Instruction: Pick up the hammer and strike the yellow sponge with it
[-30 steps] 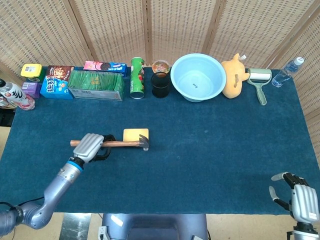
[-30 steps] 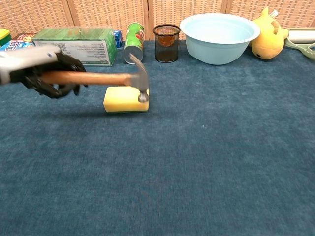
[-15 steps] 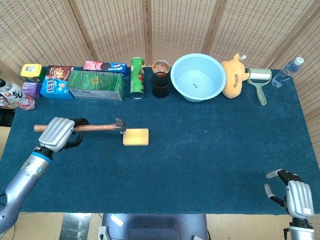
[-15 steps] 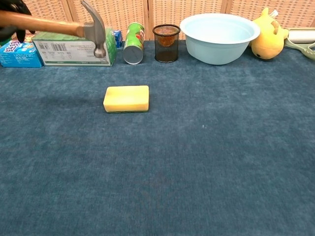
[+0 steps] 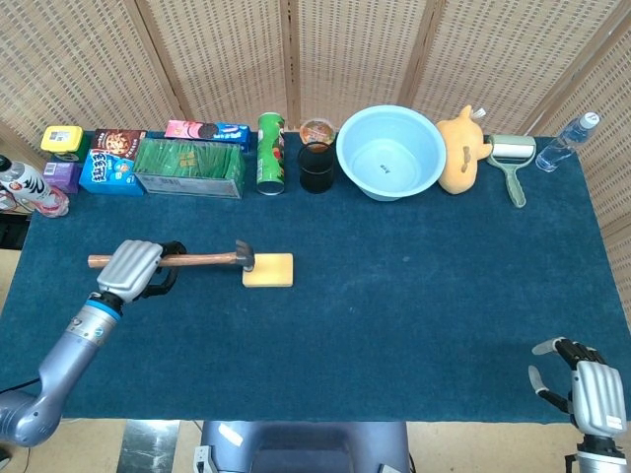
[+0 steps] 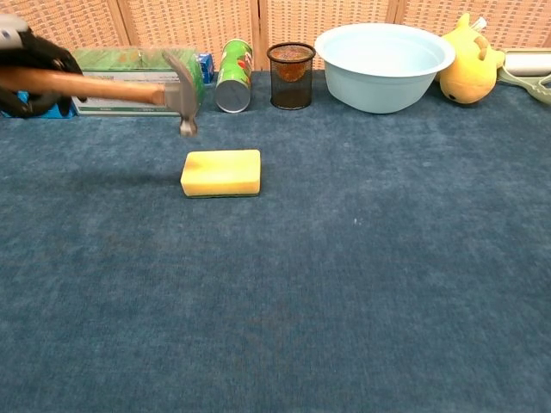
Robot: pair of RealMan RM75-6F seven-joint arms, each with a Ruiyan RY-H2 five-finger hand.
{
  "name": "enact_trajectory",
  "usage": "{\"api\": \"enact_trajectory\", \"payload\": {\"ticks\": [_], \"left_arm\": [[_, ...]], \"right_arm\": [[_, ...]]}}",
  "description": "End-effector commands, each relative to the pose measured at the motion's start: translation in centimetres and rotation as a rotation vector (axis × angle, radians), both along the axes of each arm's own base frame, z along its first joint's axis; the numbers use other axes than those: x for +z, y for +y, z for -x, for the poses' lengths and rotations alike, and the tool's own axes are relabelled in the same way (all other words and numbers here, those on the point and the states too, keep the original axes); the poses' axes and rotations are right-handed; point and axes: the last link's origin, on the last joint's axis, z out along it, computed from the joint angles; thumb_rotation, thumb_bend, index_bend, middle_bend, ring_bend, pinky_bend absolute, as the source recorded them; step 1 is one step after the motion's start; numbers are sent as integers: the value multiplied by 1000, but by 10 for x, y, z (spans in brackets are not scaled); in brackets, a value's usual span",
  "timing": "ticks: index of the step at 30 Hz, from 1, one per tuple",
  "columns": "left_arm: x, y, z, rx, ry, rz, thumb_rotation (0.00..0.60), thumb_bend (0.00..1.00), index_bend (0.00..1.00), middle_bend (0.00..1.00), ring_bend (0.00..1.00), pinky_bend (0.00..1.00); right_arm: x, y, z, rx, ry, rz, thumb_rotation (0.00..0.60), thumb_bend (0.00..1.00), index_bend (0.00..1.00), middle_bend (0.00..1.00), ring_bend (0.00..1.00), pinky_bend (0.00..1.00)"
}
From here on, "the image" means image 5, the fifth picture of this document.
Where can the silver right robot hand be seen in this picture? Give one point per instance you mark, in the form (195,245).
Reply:
(596,399)

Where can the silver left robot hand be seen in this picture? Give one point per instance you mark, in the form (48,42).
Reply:
(128,266)

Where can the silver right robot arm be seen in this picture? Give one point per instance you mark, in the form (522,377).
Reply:
(601,460)

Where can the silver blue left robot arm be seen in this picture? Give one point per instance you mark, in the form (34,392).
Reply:
(64,355)

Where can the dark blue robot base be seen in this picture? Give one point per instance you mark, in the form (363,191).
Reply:
(296,443)

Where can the yellow rectangular sponge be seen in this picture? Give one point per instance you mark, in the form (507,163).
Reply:
(273,273)

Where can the blue snack box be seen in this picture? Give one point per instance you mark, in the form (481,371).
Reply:
(106,172)

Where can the small purple box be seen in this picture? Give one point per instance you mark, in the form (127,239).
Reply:
(61,175)

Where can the clear box green packets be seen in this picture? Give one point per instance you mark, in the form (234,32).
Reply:
(187,162)

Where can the brown pizza print box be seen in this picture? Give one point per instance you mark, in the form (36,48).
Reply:
(118,143)

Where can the white black print bottle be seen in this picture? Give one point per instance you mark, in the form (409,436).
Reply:
(24,184)

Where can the pink blue Oreo box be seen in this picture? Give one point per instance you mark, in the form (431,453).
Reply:
(207,130)

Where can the green chips can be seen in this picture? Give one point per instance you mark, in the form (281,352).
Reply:
(270,157)

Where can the black mesh pen holder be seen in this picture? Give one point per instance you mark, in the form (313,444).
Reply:
(316,177)

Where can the dark blue table cloth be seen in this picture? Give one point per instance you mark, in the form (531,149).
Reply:
(345,320)

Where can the orange jelly cup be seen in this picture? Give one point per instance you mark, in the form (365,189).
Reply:
(318,130)

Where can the clear water bottle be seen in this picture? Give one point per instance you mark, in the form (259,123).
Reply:
(567,140)

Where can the green lint roller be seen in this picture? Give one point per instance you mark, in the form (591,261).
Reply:
(512,148)

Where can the yellow plush toy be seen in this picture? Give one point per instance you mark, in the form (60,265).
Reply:
(461,157)

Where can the light blue plastic basin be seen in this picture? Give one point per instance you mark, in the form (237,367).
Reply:
(389,162)

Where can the woven wooden folding screen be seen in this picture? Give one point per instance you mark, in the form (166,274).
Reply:
(345,49)

